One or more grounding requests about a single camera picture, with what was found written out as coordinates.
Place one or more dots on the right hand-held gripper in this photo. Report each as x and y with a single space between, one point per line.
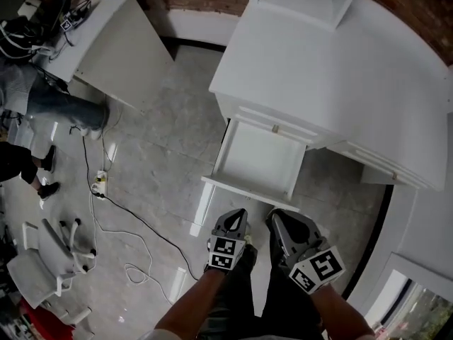
301 246

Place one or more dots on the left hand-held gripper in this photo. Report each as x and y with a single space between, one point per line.
226 243

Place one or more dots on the person's right forearm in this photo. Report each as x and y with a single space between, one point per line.
339 314

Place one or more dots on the person's left forearm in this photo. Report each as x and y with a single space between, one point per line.
194 299

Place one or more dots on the white desk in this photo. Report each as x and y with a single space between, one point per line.
318 69

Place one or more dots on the person's dark trousers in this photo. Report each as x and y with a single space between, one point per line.
279 306

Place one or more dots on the window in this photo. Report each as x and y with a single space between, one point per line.
417 310

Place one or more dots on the white tube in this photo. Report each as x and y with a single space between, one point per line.
76 315

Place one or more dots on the white office chair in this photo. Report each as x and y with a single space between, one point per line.
42 260

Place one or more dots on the red box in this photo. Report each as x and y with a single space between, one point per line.
39 319

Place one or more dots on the plain white side table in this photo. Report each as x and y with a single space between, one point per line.
117 41

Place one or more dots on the spare gripper device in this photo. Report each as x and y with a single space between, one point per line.
76 16

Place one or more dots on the black chair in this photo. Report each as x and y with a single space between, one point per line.
58 4

